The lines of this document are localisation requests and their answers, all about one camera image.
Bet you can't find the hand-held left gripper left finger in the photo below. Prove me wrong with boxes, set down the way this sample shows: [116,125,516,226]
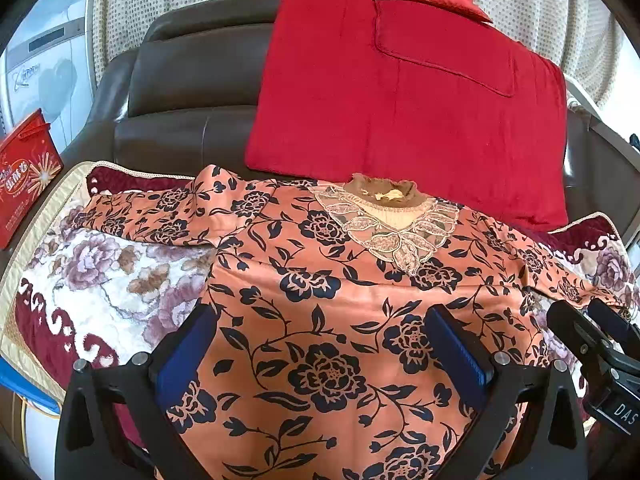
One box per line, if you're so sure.
[56,303,221,480]

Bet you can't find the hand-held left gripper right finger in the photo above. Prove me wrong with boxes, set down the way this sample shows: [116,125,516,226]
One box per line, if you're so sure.
[424,305,588,480]

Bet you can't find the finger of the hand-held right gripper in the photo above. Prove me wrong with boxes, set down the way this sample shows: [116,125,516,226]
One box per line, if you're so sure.
[587,300,640,350]
[546,301,615,362]

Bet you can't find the orange floral blouse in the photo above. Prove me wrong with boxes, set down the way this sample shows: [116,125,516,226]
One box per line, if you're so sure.
[65,164,613,480]

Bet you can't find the maroon white floral sofa mat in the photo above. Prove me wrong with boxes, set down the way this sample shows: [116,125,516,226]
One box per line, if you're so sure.
[0,161,640,461]

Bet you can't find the blue flat object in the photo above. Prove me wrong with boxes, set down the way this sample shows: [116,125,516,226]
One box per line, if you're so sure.
[0,359,60,411]

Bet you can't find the red gift box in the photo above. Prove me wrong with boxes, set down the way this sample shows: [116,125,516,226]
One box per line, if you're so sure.
[0,108,65,251]

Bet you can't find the red folded blanket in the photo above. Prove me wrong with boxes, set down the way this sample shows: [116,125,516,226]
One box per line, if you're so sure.
[244,0,570,231]

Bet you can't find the brown leather sofa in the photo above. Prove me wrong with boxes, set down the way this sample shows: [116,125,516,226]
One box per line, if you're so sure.
[62,0,640,271]

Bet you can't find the dotted beige curtain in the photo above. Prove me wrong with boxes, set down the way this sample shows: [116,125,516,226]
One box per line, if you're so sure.
[92,0,631,111]

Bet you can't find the white appliance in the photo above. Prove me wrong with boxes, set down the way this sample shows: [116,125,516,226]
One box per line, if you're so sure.
[0,0,111,161]

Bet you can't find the white furniture frame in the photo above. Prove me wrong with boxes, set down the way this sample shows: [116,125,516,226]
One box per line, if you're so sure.
[567,80,640,161]

